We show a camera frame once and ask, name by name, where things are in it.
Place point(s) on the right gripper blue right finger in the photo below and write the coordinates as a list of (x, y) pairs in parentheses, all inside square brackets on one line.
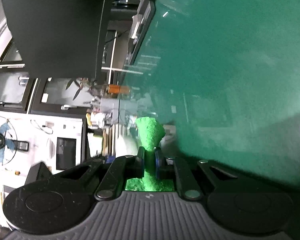
[(160, 164)]

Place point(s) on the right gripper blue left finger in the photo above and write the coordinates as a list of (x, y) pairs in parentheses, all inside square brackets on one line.
[(140, 162)]

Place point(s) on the green cleaning cloth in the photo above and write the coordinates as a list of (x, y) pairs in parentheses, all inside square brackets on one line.
[(150, 132)]

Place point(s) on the stack of books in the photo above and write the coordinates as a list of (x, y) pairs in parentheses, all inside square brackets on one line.
[(110, 137)]

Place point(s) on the grey desk organizer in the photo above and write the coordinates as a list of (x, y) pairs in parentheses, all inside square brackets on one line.
[(118, 111)]

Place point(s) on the orange jar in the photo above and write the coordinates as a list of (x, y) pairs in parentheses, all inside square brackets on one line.
[(118, 89)]

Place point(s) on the potted plant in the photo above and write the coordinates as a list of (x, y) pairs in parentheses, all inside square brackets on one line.
[(83, 83)]

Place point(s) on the blue desk fan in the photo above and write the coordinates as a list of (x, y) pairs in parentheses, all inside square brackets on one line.
[(8, 141)]

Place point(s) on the grey notepad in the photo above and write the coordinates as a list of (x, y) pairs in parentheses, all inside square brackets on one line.
[(135, 25)]

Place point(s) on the black curved monitor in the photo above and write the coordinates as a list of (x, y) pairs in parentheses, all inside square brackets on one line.
[(59, 38)]

